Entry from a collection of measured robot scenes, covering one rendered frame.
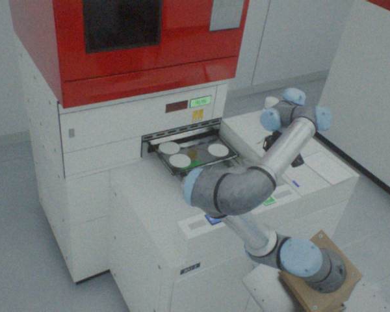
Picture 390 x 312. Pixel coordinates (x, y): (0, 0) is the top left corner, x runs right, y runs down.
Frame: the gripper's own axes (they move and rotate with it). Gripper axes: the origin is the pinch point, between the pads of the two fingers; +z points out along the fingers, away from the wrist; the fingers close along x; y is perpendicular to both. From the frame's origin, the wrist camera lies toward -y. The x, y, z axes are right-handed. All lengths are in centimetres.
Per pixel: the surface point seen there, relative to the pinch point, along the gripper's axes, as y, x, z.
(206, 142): 52, -3, 21
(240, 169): 28.5, -7.8, 22.7
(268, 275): -22.5, 13.5, 28.7
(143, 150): 57, 29, 21
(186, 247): -3.8, 40.0, 19.8
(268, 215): -4.0, 1.6, 18.6
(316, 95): 179, -231, 111
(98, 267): 59, 52, 97
